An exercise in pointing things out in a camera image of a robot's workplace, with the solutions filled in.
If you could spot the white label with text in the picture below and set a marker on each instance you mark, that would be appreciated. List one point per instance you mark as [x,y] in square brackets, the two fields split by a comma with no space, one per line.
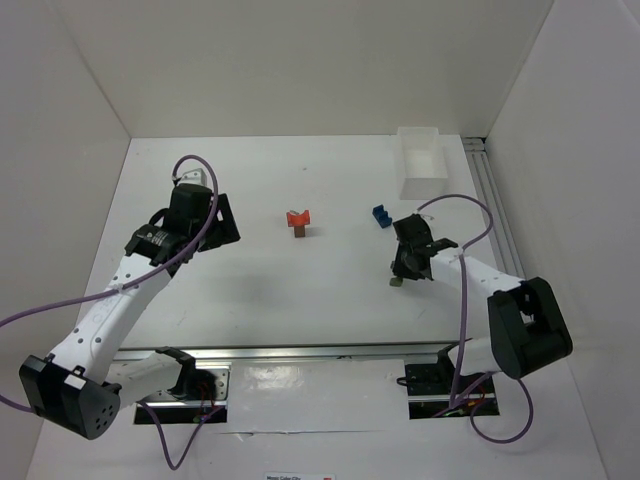
[297,476]

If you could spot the aluminium rail front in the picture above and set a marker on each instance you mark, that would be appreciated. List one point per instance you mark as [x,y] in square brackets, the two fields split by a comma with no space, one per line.
[316,352]

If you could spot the red wood block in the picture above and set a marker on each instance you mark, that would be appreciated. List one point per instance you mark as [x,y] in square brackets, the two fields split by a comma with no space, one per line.
[295,220]

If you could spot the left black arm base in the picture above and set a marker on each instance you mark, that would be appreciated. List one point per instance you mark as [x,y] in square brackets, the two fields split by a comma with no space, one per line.
[207,396]

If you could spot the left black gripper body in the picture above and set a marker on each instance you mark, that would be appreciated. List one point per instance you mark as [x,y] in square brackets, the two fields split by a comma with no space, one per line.
[220,220]

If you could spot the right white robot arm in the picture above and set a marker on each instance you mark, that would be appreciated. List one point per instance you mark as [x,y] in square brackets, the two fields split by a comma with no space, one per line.
[527,330]

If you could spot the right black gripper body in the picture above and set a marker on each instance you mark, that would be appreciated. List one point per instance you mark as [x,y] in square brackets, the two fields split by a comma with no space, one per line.
[407,261]

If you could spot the white perforated plastic bin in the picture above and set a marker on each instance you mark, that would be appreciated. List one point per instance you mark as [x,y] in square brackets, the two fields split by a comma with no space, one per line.
[420,165]

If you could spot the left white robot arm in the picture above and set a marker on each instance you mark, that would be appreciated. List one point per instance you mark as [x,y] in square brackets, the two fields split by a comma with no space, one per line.
[77,386]

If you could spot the blue wood block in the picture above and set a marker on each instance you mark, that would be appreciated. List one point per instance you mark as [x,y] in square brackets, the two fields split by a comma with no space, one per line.
[382,217]

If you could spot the aluminium rail right side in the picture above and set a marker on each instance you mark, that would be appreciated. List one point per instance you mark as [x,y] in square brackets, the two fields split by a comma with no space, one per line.
[508,272]

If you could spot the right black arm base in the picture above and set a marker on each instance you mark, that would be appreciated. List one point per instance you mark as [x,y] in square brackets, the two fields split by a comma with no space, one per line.
[428,387]

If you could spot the aluminium rail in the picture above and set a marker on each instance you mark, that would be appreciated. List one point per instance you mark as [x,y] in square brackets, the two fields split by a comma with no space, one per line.
[508,272]
[316,352]

